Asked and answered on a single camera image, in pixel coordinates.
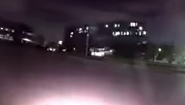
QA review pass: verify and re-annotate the vehicle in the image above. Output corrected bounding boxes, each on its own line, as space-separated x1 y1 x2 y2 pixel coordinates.
45 45 59 54

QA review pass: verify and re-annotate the pole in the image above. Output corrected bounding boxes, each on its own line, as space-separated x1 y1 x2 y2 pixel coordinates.
83 26 92 58

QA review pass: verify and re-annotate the low building with lit windows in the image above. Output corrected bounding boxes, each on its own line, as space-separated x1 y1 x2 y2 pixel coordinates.
0 20 47 49

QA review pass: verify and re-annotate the tall building with lit windows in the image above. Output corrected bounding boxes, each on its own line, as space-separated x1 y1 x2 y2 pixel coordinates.
61 12 150 63

